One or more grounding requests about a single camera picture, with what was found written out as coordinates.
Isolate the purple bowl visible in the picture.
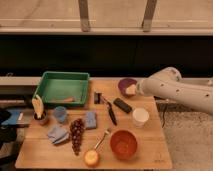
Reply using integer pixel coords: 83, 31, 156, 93
118, 78, 137, 97

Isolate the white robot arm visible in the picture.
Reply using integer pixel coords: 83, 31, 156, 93
124, 67, 213, 115

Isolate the blue plastic cup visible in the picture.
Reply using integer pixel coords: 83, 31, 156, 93
53, 106, 67, 123

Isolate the blue folded cloth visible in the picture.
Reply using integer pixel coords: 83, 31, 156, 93
47, 125, 69, 145

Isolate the green plastic tray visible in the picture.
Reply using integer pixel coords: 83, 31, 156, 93
34, 71, 90, 107

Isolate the dark red grape bunch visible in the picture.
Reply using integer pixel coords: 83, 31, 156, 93
70, 119, 84, 156

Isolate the orange carrot in tray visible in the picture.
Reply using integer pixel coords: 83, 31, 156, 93
51, 97, 75, 103

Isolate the white paper cup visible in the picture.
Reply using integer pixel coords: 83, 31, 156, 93
132, 108, 149, 127

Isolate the brown small cup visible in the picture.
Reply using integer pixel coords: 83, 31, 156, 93
34, 113, 48, 125

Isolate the blue device at left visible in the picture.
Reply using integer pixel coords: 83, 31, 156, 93
2, 109, 24, 126

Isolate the yellow apple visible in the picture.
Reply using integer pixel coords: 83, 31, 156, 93
84, 150, 99, 167

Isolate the red bowl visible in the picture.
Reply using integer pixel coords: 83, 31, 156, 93
110, 130, 138, 160

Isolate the black rectangular block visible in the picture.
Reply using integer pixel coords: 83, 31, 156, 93
113, 98, 132, 113

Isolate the blue sponge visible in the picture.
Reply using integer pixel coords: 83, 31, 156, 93
85, 111, 97, 129

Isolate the black dish brush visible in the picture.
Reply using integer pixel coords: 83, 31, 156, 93
94, 92, 117, 125

